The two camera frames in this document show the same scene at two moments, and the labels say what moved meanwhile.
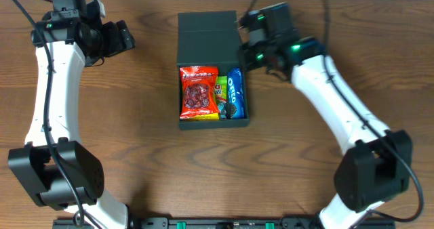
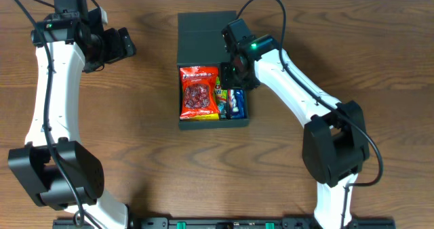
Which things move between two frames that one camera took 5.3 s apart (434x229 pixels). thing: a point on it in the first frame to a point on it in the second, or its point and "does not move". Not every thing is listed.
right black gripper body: (254, 36) to (238, 81)
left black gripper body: (113, 36) does not move
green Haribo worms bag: (221, 93) does not move
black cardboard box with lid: (210, 38) does not move
